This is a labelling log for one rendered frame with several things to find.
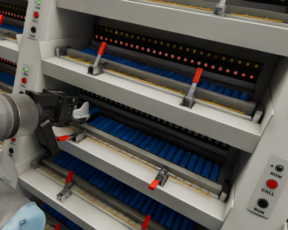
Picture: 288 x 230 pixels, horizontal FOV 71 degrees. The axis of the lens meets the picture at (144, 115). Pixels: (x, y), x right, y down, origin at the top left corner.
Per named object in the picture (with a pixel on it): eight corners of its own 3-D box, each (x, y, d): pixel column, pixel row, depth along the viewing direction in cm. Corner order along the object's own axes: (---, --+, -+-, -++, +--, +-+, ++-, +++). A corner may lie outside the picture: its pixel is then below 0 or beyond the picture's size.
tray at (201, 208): (217, 233, 45) (232, 207, 40) (30, 133, 65) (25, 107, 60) (228, 175, 60) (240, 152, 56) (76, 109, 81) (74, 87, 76)
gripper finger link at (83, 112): (101, 102, 61) (78, 103, 53) (96, 121, 62) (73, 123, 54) (93, 99, 62) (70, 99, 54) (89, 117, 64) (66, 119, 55)
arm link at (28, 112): (16, 146, 39) (-15, 128, 42) (38, 140, 43) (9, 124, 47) (23, 102, 37) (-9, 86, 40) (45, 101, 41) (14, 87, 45)
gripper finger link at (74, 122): (90, 119, 57) (65, 122, 49) (88, 124, 57) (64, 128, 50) (78, 113, 59) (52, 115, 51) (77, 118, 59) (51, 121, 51)
